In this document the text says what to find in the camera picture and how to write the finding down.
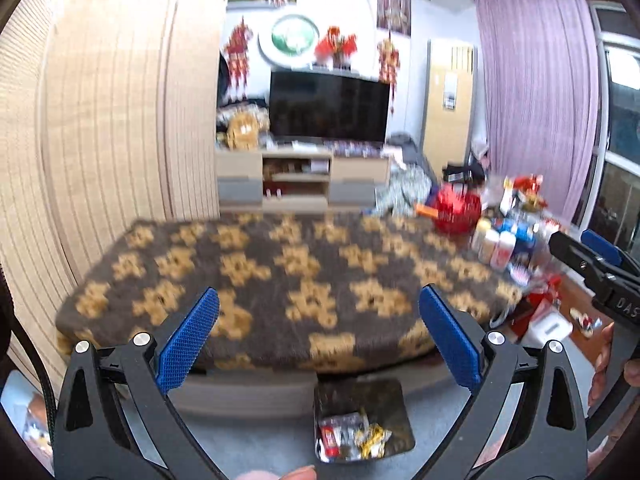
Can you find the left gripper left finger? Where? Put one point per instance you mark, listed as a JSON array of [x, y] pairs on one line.
[[92, 438]]

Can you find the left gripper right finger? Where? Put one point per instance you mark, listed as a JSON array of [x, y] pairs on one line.
[[547, 438]]

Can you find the gold foil wrapper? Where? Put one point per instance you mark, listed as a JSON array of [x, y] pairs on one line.
[[370, 441]]

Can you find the silver snack wrapper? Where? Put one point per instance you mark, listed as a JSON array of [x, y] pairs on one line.
[[335, 438]]

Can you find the black trash bin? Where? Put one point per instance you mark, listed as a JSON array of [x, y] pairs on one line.
[[379, 401]]

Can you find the red plastic basket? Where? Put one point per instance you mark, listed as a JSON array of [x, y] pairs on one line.
[[458, 210]]

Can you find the bear pattern brown blanket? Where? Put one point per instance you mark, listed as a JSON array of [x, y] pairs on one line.
[[333, 294]]

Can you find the purple curtain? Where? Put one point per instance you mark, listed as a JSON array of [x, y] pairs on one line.
[[542, 93]]

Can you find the standing air conditioner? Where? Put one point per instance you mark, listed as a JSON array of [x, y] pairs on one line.
[[449, 103]]

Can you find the TV cabinet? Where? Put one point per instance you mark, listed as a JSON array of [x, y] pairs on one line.
[[285, 180]]

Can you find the yellow backpack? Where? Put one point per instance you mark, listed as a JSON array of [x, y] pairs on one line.
[[243, 131]]

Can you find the woven folding screen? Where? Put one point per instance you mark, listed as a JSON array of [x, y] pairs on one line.
[[108, 109]]

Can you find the black television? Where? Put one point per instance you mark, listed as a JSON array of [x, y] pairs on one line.
[[309, 104]]

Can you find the round lotus wall picture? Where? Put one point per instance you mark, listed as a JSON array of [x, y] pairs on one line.
[[289, 40]]

